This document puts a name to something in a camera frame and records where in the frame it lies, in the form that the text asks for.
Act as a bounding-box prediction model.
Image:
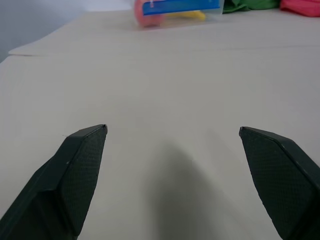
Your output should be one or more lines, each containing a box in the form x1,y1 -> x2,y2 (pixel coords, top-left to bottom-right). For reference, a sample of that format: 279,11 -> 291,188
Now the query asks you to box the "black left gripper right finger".
238,126 -> 320,240

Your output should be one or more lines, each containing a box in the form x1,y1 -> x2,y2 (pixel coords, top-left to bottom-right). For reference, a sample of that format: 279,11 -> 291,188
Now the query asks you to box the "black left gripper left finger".
0,123 -> 109,240

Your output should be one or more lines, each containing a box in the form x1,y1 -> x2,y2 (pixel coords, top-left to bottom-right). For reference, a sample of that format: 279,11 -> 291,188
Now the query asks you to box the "pink cloth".
279,0 -> 320,18

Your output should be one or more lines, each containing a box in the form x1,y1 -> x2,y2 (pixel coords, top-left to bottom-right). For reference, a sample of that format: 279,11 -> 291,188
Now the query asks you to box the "green cloth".
222,0 -> 281,14

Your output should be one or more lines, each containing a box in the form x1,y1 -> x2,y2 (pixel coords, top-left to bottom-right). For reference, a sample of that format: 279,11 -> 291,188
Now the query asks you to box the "red round toy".
134,0 -> 166,28

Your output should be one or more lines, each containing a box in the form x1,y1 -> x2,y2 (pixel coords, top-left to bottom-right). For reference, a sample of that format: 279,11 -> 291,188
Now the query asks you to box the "yellow toy banana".
164,10 -> 207,22

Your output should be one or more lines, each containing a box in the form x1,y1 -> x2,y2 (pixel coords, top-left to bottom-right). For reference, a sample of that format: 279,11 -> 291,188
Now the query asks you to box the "clear plastic storage box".
133,0 -> 225,30

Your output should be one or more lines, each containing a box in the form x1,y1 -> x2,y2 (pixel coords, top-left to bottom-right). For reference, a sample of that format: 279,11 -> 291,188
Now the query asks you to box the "blue label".
141,0 -> 221,17

